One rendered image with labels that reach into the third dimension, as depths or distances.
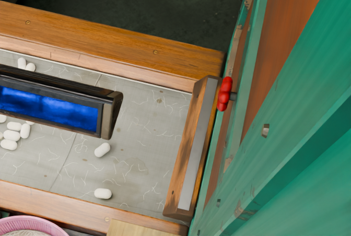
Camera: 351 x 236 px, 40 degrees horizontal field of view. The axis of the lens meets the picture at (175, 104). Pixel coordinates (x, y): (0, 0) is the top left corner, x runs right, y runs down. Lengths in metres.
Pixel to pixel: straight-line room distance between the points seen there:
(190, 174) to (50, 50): 0.46
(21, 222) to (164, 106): 0.39
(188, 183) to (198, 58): 0.34
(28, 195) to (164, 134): 0.32
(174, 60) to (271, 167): 0.91
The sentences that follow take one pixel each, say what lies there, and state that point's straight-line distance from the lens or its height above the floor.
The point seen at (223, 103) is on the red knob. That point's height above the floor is 1.25.
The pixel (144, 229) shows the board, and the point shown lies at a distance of 0.99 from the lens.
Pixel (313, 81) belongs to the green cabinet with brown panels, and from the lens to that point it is 0.19.
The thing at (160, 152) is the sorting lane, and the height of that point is 0.74.
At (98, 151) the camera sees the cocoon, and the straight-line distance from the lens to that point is 1.05.
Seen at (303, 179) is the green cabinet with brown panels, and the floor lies 1.56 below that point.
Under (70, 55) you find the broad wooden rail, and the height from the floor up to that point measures 0.76.
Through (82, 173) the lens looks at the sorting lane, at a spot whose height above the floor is 0.74.
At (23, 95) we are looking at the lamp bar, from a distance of 0.75.
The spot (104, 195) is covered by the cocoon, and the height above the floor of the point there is 0.76.
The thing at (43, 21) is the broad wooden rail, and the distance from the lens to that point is 1.21.
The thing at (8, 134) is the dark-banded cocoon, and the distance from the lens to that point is 1.10.
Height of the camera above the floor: 1.76
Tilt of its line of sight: 67 degrees down
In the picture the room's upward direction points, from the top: 7 degrees clockwise
